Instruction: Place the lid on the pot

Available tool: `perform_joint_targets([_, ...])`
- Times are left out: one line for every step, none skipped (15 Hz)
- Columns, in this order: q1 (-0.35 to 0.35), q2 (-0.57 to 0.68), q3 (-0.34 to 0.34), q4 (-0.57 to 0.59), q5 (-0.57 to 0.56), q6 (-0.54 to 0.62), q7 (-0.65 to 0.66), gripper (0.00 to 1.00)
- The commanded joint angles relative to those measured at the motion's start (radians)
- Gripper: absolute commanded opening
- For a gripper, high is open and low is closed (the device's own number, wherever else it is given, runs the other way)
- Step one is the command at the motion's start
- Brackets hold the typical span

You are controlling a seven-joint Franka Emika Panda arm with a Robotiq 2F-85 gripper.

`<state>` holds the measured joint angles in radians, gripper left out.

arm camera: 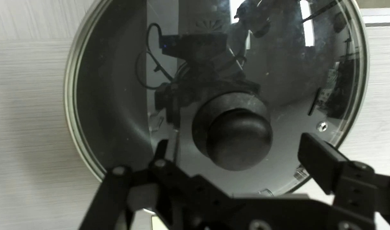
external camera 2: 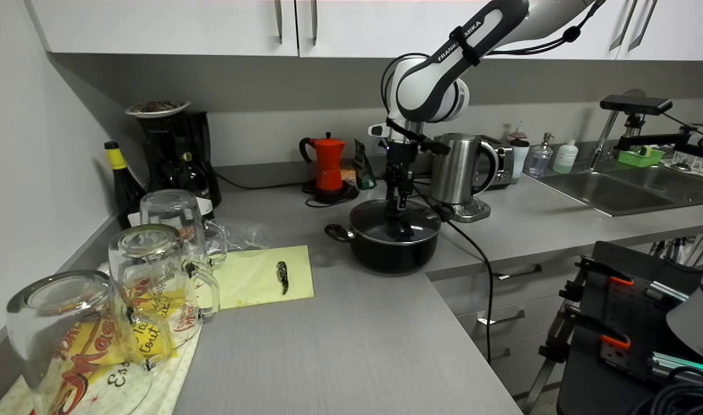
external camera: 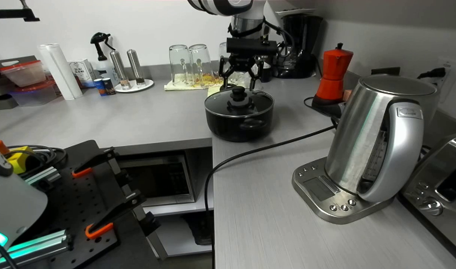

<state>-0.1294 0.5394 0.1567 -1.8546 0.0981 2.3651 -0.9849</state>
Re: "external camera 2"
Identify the white wall cabinet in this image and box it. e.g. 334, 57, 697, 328
25, 0, 703, 63

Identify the dark wine bottle yellow cap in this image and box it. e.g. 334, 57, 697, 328
103, 141, 148, 229

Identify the white bottle with black cap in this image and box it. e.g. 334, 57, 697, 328
508, 120, 530, 180

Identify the red moka pot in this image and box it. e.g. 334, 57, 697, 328
298, 132, 347, 193

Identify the steel electric kettle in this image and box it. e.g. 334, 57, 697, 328
429, 133, 500, 223

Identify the green sponge tray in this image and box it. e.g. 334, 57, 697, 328
616, 145, 666, 168

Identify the clear soap dispenser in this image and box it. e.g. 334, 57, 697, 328
524, 132, 555, 178

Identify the large clear glass mug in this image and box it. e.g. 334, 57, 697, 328
6, 270, 175, 415

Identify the dark coffee packet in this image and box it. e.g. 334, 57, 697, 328
353, 139, 379, 191

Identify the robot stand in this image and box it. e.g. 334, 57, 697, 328
521, 239, 703, 415

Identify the black cooking pot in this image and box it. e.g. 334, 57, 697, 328
324, 199, 443, 275

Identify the coil of black cable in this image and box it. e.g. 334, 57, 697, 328
629, 367, 703, 415

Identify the black and orange clamp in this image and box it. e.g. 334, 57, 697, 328
559, 255, 636, 303
538, 302, 633, 367

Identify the cabinet door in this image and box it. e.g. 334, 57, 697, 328
28, 0, 299, 58
295, 0, 617, 61

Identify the printed dish towel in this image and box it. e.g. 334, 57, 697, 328
0, 254, 215, 415

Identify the glass pot lid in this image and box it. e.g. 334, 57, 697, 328
350, 199, 443, 246

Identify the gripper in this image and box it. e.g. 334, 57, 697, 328
384, 140, 420, 216

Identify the black round hot plate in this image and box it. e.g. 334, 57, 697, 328
303, 179, 361, 207

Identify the yellow notepad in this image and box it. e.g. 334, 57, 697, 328
197, 245, 316, 312

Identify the black coffee maker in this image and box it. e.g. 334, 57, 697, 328
135, 110, 223, 209

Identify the clear plastic bag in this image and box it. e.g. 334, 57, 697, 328
216, 221, 270, 255

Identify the steel sink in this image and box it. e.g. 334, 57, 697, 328
537, 164, 703, 218

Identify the pale green bottle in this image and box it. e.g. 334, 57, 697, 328
553, 138, 580, 174

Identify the white plate with dark grounds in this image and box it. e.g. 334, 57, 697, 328
125, 100, 192, 119

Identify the camera on mount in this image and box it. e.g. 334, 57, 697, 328
599, 95, 703, 163

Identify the steel tap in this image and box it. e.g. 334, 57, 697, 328
587, 88, 647, 171

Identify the drawer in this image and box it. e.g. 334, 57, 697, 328
489, 330, 566, 399
429, 251, 595, 316
455, 294, 566, 349

